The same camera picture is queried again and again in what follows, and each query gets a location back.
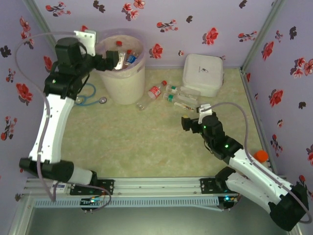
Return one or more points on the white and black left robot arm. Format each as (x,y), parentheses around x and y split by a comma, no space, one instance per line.
(51,122)

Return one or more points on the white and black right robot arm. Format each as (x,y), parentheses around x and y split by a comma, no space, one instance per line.
(254,176)

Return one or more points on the white plastic waste bin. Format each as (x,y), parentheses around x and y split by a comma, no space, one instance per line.
(124,83)

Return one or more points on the small clear multicoloured item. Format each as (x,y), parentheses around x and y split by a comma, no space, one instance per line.
(187,107)

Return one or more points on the blue stethoscope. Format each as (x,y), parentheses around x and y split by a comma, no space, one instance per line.
(93,88)

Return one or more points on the orange ball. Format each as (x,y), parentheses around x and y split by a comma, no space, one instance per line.
(261,155)

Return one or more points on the white square lidded box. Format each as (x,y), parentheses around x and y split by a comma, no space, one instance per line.
(203,73)

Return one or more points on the small circuit board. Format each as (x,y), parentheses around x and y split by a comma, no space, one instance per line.
(91,202)
(228,199)

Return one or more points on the white labelled power box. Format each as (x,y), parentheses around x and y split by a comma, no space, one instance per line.
(61,188)

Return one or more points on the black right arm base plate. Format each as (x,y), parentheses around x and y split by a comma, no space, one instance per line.
(207,186)

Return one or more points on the aluminium frame post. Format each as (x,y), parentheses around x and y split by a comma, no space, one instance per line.
(44,27)
(264,31)

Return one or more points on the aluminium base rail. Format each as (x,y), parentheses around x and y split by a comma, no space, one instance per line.
(156,186)

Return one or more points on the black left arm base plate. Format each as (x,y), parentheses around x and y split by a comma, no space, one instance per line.
(107,187)

